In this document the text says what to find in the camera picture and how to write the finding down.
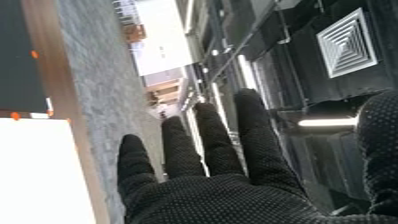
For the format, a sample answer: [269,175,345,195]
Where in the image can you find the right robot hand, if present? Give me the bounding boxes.
[116,88,398,224]

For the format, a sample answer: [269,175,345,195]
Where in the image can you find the white sheet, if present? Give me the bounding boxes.
[0,117,100,224]

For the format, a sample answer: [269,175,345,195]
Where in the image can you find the white ceiling air vent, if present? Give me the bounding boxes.
[315,7,380,80]

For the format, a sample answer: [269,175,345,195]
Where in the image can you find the dark mat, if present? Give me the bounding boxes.
[0,0,50,114]

